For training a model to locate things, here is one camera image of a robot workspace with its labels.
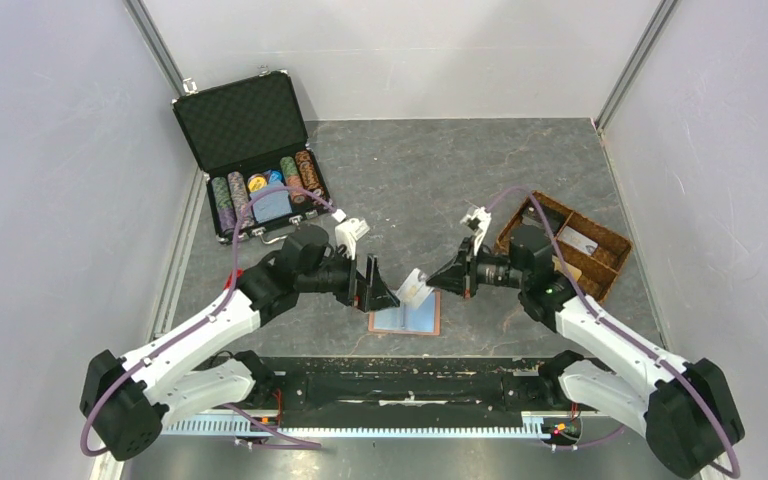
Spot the brown wicker divided basket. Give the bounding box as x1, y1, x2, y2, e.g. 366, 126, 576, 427
533, 191, 633, 304

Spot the grey purple chip stack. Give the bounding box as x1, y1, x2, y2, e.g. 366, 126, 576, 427
227, 172, 253, 226

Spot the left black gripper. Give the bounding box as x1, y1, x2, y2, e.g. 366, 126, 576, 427
297, 244, 399, 312

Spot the brown leather card holder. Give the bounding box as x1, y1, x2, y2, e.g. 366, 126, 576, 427
368, 291, 441, 336

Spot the brown orange chip stack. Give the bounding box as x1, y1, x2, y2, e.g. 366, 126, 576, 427
295, 150, 327, 199

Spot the purple cable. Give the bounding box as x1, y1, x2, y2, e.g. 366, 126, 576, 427
486, 186, 743, 480
79, 186, 342, 458

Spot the dark card in basket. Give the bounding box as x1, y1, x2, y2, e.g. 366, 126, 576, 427
520, 204, 566, 234

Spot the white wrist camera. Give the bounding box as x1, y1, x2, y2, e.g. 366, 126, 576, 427
332, 209, 370, 259
459, 206, 492, 256

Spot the green red chip stack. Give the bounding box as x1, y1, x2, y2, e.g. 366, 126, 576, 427
280, 156, 306, 205

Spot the green purple chip stack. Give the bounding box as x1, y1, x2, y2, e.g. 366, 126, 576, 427
211, 177, 236, 232

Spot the gold card in basket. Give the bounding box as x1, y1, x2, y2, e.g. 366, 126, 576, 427
552, 256, 583, 283

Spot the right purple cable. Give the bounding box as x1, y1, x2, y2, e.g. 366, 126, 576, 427
486, 186, 743, 480

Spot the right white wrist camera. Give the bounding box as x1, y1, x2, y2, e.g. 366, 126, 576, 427
459, 206, 492, 256

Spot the black poker chip case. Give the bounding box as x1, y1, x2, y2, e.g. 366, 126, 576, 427
171, 70, 331, 245

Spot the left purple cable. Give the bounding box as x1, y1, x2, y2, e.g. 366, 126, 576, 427
79, 186, 342, 458

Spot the blue playing card deck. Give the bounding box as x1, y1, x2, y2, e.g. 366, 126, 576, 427
252, 181, 292, 223

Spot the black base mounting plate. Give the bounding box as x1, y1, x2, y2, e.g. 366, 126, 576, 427
211, 357, 605, 432

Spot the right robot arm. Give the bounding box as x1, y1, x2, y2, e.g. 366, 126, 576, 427
427, 225, 745, 479

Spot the white credit card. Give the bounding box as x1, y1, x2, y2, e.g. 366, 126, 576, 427
396, 268, 434, 309

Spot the white card in basket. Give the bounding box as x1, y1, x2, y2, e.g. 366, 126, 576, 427
558, 226, 599, 256

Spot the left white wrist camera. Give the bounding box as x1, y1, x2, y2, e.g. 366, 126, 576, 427
332, 209, 370, 259

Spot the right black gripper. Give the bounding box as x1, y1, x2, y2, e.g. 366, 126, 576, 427
427, 235, 529, 299

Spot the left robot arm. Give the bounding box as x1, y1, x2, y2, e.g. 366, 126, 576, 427
79, 218, 400, 461

